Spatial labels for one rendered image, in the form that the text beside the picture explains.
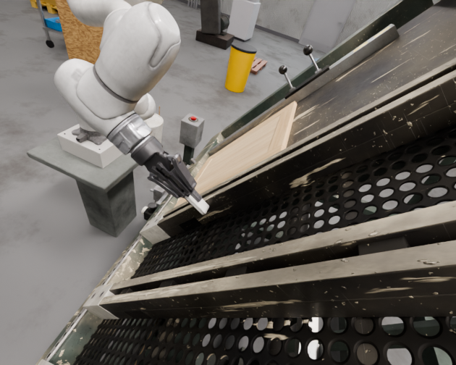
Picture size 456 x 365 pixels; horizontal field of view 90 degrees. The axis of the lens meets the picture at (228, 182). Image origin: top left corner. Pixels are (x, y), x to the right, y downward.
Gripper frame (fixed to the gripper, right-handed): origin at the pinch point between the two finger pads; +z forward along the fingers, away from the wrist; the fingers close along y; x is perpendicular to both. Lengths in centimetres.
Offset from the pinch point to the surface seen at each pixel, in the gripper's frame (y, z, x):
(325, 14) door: 12, 30, 1067
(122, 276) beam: -37.9, 6.0, -13.4
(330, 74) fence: 34, 6, 65
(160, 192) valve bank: -57, 1, 36
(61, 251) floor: -156, -8, 12
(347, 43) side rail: 43, 4, 89
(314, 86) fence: 27, 6, 65
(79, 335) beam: -37.9, 5.9, -31.7
